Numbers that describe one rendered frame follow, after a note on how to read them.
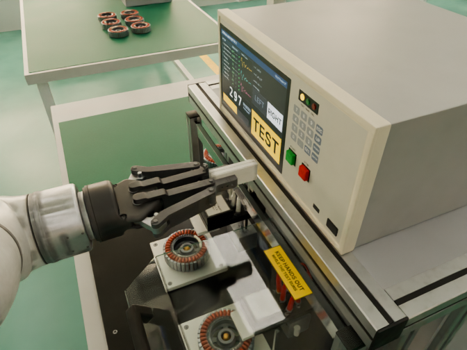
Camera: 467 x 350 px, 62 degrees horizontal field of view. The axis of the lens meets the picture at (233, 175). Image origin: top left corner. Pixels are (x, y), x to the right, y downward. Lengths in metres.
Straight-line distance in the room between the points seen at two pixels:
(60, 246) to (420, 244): 0.47
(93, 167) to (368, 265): 0.99
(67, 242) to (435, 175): 0.47
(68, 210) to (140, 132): 1.00
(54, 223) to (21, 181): 2.21
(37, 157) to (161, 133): 1.53
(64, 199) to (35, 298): 1.55
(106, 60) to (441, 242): 1.79
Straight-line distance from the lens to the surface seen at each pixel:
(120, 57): 2.12
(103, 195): 0.50
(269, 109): 0.63
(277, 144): 0.63
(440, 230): 0.64
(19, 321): 1.99
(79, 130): 1.55
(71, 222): 0.49
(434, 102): 0.51
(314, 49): 0.61
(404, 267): 0.57
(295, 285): 0.58
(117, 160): 1.35
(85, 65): 2.09
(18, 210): 0.50
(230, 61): 0.75
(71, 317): 1.91
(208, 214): 0.87
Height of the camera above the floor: 1.54
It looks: 39 degrees down
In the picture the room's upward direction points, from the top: straight up
